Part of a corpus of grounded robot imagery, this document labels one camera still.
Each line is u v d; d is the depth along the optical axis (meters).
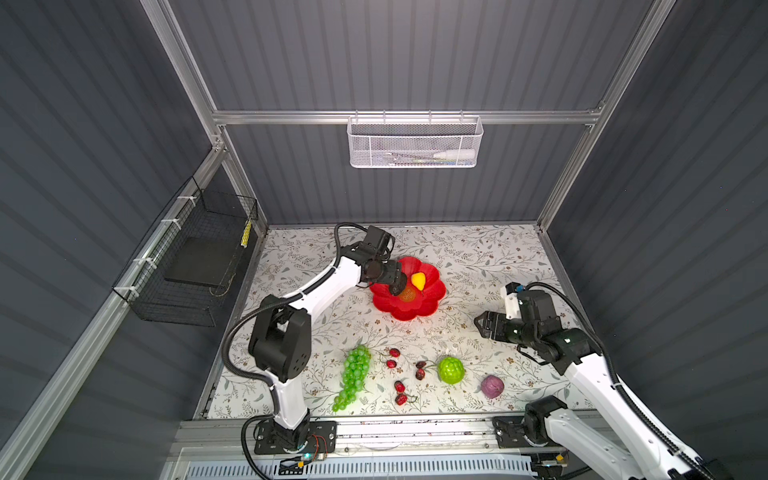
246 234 0.83
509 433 0.74
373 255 0.71
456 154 0.94
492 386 0.77
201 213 0.83
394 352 0.87
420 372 0.82
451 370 0.78
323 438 0.72
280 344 0.48
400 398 0.79
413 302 0.97
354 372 0.80
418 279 1.00
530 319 0.61
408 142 1.12
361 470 0.77
